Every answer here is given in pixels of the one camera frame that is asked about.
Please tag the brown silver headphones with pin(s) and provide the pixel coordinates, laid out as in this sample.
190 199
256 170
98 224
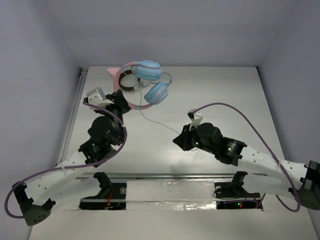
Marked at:
129 82

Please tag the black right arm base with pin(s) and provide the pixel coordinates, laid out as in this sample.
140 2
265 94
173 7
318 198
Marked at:
231 195

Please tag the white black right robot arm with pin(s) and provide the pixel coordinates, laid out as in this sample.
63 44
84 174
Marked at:
259 172

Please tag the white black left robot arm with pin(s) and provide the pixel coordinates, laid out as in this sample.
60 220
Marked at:
38 193

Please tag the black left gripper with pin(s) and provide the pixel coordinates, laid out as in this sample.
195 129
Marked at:
118 100

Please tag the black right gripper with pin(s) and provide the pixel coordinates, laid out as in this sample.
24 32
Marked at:
183 140

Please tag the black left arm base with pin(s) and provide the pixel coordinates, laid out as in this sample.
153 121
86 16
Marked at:
111 196

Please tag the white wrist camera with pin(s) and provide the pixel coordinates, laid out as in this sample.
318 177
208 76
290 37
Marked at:
97 97
196 118

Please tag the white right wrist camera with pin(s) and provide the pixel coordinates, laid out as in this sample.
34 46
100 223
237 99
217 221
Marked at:
196 118

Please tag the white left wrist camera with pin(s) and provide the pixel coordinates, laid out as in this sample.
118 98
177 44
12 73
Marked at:
97 97

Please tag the pink blue cat-ear headphones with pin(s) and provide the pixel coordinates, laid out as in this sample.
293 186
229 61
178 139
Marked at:
146 72

